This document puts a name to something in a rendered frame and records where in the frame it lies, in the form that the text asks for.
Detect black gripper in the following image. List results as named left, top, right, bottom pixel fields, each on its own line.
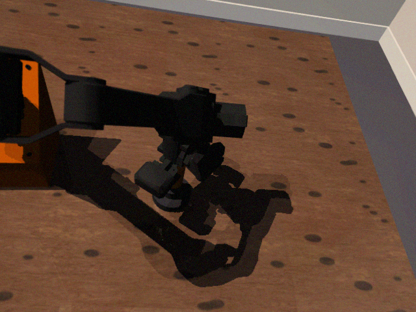
left=135, top=135, right=194, bottom=199

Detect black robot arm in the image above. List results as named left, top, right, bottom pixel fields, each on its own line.
left=0, top=46, right=248, bottom=182

